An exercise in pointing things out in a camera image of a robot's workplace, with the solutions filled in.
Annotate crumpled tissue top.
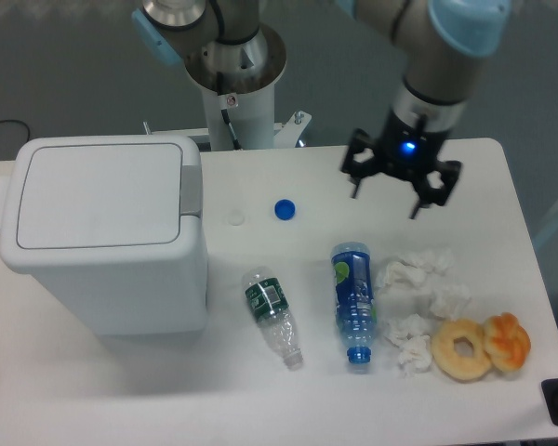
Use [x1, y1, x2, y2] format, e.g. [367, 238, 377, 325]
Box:
[374, 249, 455, 291]

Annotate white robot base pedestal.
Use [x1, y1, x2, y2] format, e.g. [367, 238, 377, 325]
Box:
[185, 23, 286, 151]

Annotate clear bottle green label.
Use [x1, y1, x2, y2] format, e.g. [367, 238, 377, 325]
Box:
[242, 266, 303, 371]

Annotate white plastic trash can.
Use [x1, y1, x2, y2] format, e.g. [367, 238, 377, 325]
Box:
[0, 134, 207, 335]

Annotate ring donut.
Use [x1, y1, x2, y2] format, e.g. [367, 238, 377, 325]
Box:
[431, 319, 492, 381]

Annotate blue bottle cap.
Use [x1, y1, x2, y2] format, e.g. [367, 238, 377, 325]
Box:
[273, 199, 296, 221]

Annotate orange glazed bread roll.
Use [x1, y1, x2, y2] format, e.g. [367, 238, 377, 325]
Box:
[483, 312, 531, 373]

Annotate crumpled tissue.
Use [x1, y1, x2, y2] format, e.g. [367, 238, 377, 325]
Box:
[374, 249, 455, 291]
[429, 284, 472, 321]
[383, 314, 432, 377]

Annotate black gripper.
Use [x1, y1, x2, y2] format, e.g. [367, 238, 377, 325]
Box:
[340, 110, 462, 219]

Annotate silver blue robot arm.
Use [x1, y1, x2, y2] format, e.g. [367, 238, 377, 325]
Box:
[131, 1, 511, 209]

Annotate crumpled tissue bottom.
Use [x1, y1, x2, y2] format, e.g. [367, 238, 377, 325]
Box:
[383, 314, 432, 377]

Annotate white bottle cap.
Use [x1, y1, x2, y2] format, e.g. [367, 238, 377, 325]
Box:
[227, 209, 246, 227]

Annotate blue plastic bottle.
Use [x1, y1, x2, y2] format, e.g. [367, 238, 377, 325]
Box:
[330, 242, 378, 374]

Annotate crumpled tissue right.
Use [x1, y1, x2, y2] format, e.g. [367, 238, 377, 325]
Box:
[429, 284, 472, 321]

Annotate black floor cable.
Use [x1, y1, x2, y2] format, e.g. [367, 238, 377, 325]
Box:
[0, 119, 32, 140]

